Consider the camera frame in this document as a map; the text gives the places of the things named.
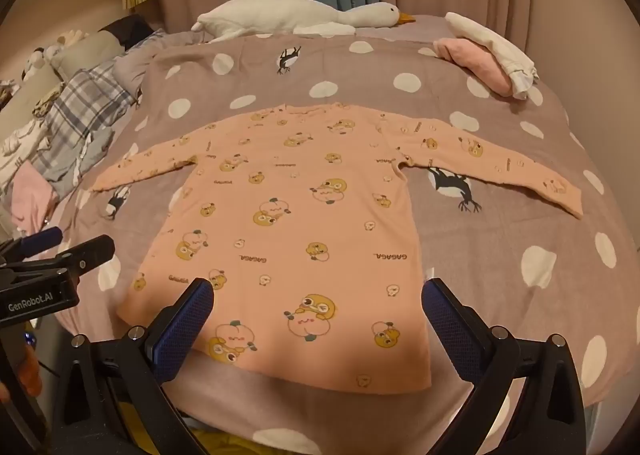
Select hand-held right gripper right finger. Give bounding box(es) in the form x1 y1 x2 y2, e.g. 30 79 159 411
421 277 588 455

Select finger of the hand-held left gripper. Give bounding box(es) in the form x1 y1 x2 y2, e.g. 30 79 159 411
0 226 64 256
50 235 117 281

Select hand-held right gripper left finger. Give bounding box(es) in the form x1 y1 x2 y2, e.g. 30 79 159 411
50 277 216 455

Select pink cartoon print shirt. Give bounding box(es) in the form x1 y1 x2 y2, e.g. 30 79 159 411
89 102 583 393

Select folded pink and white clothes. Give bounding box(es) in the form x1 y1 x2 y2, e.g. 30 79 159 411
445 12 540 101

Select light pink cloth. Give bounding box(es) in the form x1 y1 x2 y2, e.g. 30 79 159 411
10 168 61 231

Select white patterned cloth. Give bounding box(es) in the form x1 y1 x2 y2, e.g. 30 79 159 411
0 115 51 186

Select mauve polka dot blanket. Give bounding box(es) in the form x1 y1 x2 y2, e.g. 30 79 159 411
55 28 640 455

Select yellow clothing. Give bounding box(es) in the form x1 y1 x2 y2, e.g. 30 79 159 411
115 400 281 455

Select grey plaid cloth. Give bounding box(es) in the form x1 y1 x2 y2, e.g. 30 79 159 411
45 60 143 196

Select small white plush toy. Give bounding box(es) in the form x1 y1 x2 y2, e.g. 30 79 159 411
20 45 53 81

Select grey pillow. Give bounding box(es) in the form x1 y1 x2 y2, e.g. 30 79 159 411
50 28 126 81

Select dark cloth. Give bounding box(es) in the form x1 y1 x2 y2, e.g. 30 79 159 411
97 14 161 53

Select lilac bed sheet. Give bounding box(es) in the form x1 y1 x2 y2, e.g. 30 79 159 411
115 12 456 81

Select white goose plush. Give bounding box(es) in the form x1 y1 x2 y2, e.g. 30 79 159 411
191 0 417 43

